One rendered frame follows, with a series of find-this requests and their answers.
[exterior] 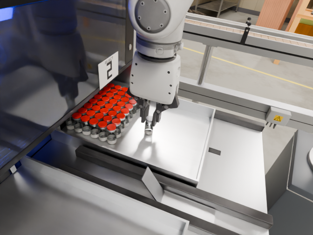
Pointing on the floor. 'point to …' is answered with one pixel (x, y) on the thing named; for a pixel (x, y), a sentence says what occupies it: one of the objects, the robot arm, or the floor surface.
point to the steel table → (217, 5)
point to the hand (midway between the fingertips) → (150, 114)
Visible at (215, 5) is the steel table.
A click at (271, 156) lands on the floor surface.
